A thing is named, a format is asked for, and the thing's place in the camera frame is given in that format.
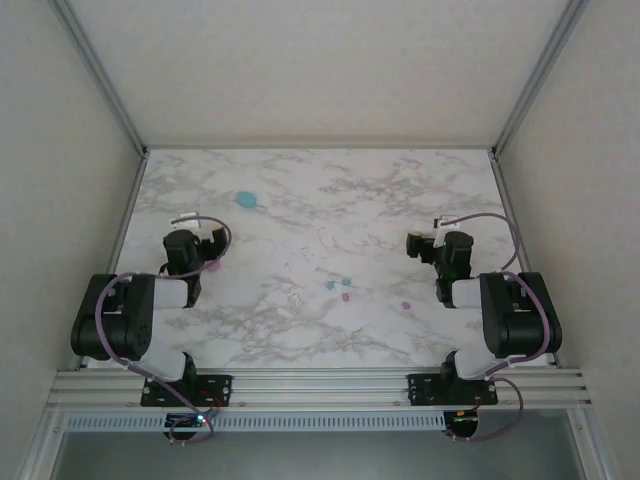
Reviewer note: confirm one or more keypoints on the pink earbud charging case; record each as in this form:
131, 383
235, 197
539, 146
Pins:
217, 266

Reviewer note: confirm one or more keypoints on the teal earbud charging case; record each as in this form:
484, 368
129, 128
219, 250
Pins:
245, 200

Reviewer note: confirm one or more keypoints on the white earbud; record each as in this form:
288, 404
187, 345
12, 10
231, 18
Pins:
295, 298

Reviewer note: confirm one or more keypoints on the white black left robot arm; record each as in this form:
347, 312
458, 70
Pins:
125, 320

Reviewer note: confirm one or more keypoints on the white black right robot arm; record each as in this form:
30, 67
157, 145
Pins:
520, 320

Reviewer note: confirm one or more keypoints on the small controller circuit board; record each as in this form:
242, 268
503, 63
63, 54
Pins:
182, 422
465, 422

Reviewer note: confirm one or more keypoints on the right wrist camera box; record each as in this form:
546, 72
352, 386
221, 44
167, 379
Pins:
441, 223

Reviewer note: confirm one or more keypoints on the aluminium table side rail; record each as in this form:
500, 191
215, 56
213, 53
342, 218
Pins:
129, 210
506, 200

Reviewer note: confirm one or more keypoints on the wide aluminium mounting rail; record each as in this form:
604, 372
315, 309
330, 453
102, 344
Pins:
320, 390

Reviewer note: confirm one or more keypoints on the aluminium frame corner post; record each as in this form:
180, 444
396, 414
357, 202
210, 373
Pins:
104, 80
537, 77

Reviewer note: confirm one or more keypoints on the aluminium lower frame bar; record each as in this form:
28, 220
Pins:
42, 445
592, 447

